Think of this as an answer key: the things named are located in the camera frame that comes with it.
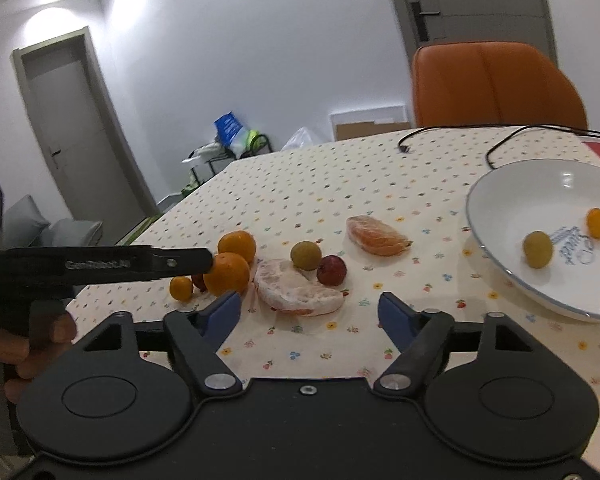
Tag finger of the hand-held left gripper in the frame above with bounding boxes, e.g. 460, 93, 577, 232
139, 246, 214, 281

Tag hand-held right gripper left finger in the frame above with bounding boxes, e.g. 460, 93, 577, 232
72, 291, 244, 394

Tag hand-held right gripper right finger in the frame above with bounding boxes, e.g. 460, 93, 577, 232
373, 291, 538, 394

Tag round orange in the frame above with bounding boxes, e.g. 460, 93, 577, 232
203, 252, 251, 297
217, 230, 257, 265

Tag pale peeled citrus half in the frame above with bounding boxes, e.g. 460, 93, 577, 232
253, 258, 346, 317

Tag white bowl with blue rim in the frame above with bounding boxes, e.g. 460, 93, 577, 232
466, 159, 600, 323

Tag person's left hand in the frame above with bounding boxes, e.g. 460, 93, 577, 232
0, 310, 79, 406

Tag grey sofa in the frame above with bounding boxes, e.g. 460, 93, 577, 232
2, 195, 104, 249

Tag peeled orange segments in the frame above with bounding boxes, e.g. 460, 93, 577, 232
346, 215, 414, 257

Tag yellow-green round fruit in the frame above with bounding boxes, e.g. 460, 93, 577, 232
523, 231, 554, 269
290, 241, 323, 271

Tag black metal rack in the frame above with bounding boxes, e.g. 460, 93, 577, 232
182, 132, 272, 192

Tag floral tablecloth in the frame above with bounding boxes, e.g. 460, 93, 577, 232
65, 125, 600, 480

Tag blue plastic bag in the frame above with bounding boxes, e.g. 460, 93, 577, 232
214, 112, 244, 149

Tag grey door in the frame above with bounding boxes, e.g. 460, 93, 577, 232
380, 0, 561, 68
11, 27, 161, 222

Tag clear plastic bag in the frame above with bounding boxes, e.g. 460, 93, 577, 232
280, 127, 322, 151

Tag white framed cardboard panel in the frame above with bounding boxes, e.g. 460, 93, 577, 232
330, 105, 411, 141

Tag orange leather chair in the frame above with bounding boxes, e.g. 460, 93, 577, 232
411, 42, 589, 129

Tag black cable with plug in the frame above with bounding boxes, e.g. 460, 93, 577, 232
485, 125, 600, 169
397, 125, 512, 154

